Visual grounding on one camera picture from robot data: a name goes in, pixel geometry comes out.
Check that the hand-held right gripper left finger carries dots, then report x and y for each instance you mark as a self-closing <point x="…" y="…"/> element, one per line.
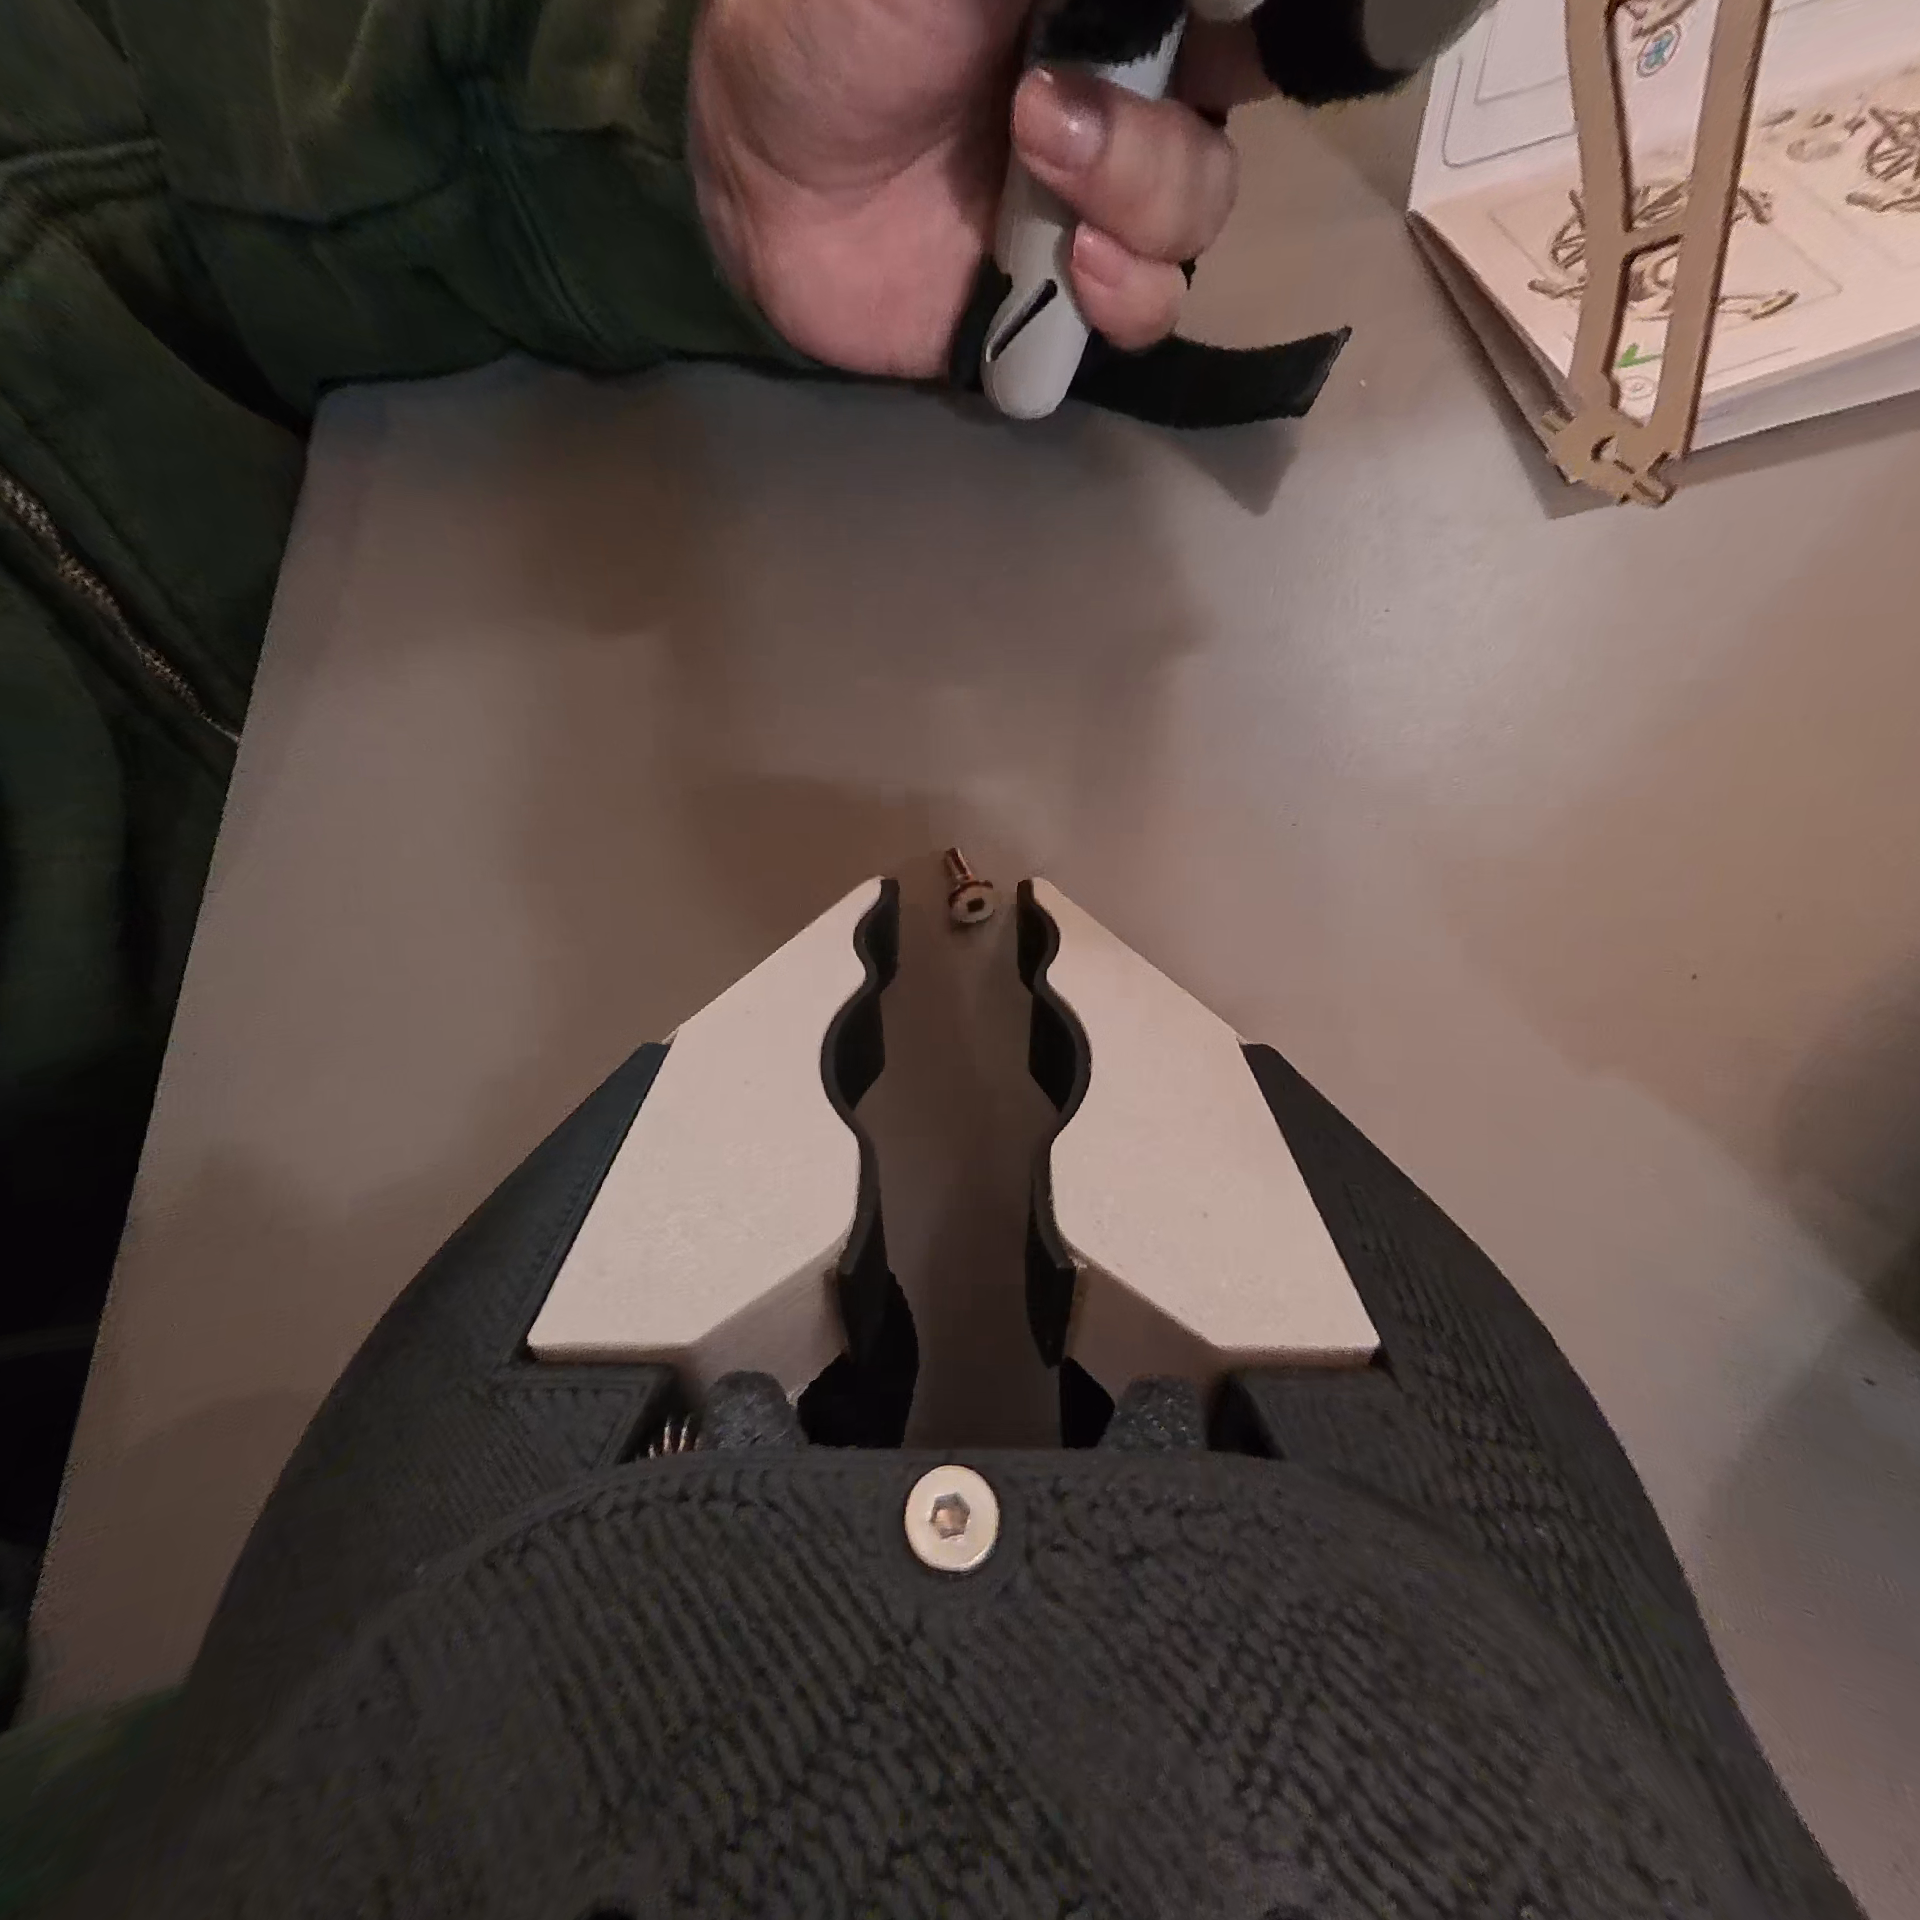
<point x="705" y="1201"/>

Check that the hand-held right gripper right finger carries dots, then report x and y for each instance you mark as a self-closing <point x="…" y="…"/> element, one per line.
<point x="1201" y="1201"/>

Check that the small brass screw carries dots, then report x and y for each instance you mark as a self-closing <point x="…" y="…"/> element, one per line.
<point x="966" y="901"/>

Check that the wooden bicycle wheel model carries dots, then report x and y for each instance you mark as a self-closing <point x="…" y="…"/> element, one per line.
<point x="1694" y="301"/>

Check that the person's left forearm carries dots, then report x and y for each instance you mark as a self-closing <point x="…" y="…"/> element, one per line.
<point x="452" y="182"/>

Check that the grey desk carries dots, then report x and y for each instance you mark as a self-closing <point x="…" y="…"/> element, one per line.
<point x="599" y="674"/>

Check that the person's left hand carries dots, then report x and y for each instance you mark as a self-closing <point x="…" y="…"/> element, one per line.
<point x="855" y="166"/>

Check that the instruction booklet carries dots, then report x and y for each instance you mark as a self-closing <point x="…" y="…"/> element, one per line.
<point x="1800" y="301"/>

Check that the person's green jacket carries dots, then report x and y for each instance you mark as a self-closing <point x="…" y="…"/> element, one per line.
<point x="106" y="599"/>

